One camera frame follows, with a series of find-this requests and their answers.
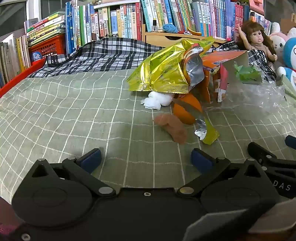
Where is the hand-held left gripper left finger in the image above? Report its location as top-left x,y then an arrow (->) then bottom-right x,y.
30,148 -> 116,197

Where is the white tissue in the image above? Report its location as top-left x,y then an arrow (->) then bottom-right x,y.
141,91 -> 174,110

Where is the orange peel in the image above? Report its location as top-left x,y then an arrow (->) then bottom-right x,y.
172,94 -> 204,126

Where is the green grid tablecloth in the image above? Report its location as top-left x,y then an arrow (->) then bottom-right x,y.
0,67 -> 296,204

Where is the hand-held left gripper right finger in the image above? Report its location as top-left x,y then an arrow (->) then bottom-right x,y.
177,148 -> 269,197

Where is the pink box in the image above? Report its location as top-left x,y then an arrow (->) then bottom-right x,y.
249,0 -> 265,15

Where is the red plastic basket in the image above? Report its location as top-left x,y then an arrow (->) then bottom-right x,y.
28,34 -> 66,62

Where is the pink white plush toy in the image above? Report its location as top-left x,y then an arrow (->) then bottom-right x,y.
269,32 -> 289,61

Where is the golden snack wrapper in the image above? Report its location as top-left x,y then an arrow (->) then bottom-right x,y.
127,39 -> 214,93

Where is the green wrapper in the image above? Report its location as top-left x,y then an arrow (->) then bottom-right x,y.
233,64 -> 263,82

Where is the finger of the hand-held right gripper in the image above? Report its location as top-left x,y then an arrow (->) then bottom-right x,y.
248,142 -> 296,173
285,135 -> 296,150

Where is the blue yarn ball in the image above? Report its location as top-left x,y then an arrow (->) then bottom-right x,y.
162,23 -> 179,33

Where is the row of upright books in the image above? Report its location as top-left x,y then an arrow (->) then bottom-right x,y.
65,0 -> 142,54
141,0 -> 273,40
0,34 -> 32,89

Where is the brown-haired doll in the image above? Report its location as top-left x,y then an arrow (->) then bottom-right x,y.
236,21 -> 278,70

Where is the blue round tin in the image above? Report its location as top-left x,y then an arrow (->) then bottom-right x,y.
30,51 -> 43,63

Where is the gold silver wrapper strip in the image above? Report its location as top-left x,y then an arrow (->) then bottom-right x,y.
172,99 -> 220,145

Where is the wooden desk organizer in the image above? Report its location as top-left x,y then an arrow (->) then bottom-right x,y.
142,24 -> 228,48

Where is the stack of flat books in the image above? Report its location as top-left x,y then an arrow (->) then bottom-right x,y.
26,13 -> 67,47

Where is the red board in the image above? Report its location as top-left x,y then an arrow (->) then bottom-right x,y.
0,58 -> 47,98

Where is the black white plaid cloth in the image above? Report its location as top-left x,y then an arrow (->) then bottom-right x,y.
30,37 -> 278,80

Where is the blue cat plush toy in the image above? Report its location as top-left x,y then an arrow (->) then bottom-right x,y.
277,67 -> 296,92
283,37 -> 296,70

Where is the torn orange carton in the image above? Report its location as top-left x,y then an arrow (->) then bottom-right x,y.
201,50 -> 249,103

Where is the clear plastic bag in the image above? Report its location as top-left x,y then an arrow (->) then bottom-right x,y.
222,79 -> 287,121

